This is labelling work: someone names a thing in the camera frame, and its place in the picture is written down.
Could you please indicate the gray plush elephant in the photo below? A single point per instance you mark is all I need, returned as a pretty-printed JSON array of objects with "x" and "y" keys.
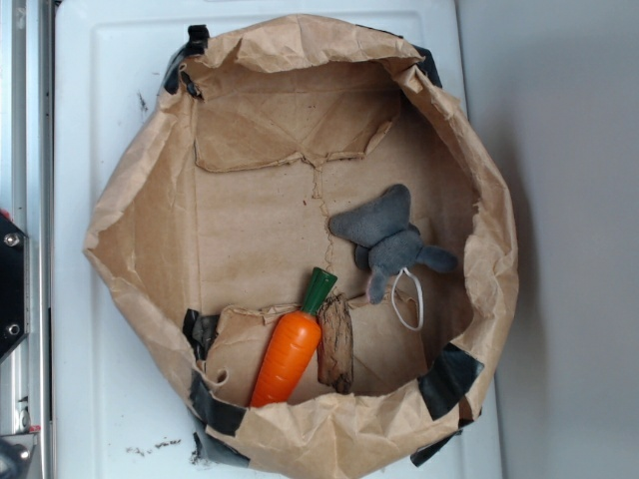
[{"x": 386, "y": 242}]

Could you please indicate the orange plastic carrot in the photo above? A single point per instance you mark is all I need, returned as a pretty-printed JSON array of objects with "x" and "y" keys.
[{"x": 293, "y": 344}]

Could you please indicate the brown paper bag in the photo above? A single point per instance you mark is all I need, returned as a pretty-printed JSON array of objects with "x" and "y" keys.
[{"x": 211, "y": 225}]

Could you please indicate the brown wood bark piece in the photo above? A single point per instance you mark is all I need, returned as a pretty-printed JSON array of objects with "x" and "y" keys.
[{"x": 335, "y": 351}]

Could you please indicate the white plastic tray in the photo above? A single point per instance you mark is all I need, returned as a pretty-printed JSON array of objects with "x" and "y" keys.
[{"x": 115, "y": 414}]

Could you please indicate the black metal bracket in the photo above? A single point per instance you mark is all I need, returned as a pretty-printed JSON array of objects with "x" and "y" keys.
[{"x": 12, "y": 287}]

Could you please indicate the aluminum frame rail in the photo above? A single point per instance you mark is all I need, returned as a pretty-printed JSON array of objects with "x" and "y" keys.
[{"x": 27, "y": 37}]

